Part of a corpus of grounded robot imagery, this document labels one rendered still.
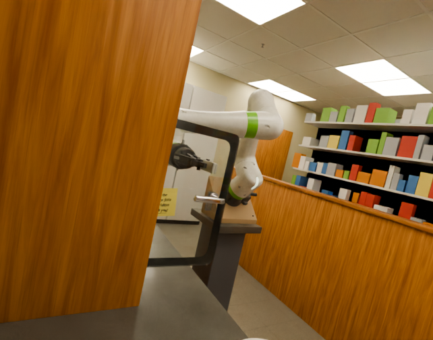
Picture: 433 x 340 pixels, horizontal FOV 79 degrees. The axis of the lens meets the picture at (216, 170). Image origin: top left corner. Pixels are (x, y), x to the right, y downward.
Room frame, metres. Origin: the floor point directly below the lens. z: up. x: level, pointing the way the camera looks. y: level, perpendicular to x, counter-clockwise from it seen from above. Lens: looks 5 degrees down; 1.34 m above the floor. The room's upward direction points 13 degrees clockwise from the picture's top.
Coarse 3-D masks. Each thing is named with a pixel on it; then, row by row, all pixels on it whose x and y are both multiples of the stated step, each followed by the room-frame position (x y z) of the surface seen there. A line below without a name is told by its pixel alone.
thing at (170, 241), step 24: (192, 144) 0.69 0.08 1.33; (216, 144) 0.73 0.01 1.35; (168, 168) 0.67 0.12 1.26; (192, 168) 0.70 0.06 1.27; (216, 168) 0.74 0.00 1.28; (192, 192) 0.71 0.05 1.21; (216, 192) 0.75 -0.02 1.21; (168, 216) 0.68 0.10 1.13; (192, 216) 0.72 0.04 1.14; (216, 216) 0.76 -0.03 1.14; (168, 240) 0.69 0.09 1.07; (192, 240) 0.73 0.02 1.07; (216, 240) 0.77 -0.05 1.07; (168, 264) 0.70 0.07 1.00; (192, 264) 0.73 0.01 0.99
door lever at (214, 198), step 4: (196, 196) 0.66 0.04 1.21; (200, 196) 0.67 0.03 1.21; (204, 196) 0.68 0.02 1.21; (208, 196) 0.69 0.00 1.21; (212, 196) 0.74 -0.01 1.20; (216, 196) 0.73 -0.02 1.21; (196, 200) 0.66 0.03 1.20; (200, 200) 0.67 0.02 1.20; (204, 200) 0.67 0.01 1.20; (208, 200) 0.68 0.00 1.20; (212, 200) 0.69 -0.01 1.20; (216, 200) 0.69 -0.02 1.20; (220, 200) 0.70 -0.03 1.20; (224, 200) 0.70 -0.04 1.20
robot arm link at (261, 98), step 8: (256, 96) 1.22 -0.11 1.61; (264, 96) 1.20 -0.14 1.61; (272, 96) 1.24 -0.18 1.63; (248, 104) 1.26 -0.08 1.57; (256, 104) 1.20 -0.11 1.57; (264, 104) 1.17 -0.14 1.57; (272, 104) 1.18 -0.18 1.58; (240, 144) 1.46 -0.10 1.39; (248, 144) 1.42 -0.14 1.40; (256, 144) 1.44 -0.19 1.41; (240, 152) 1.48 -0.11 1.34; (248, 152) 1.46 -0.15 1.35; (240, 160) 1.49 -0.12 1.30
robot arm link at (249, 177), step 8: (248, 160) 1.47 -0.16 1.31; (240, 168) 1.46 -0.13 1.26; (248, 168) 1.43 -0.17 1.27; (256, 168) 1.46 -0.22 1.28; (240, 176) 1.43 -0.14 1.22; (248, 176) 1.39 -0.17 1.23; (256, 176) 1.41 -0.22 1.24; (232, 184) 1.48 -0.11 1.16; (240, 184) 1.43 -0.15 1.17; (248, 184) 1.40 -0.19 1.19; (256, 184) 1.40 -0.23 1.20; (232, 192) 1.48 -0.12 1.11; (240, 192) 1.45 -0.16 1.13; (248, 192) 1.44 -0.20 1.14
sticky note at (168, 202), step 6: (168, 192) 0.67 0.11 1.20; (174, 192) 0.68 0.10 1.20; (162, 198) 0.67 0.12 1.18; (168, 198) 0.68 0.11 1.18; (174, 198) 0.68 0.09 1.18; (162, 204) 0.67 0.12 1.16; (168, 204) 0.68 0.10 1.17; (174, 204) 0.69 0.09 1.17; (162, 210) 0.67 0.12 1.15; (168, 210) 0.68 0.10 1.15; (174, 210) 0.69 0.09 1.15; (162, 216) 0.67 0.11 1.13
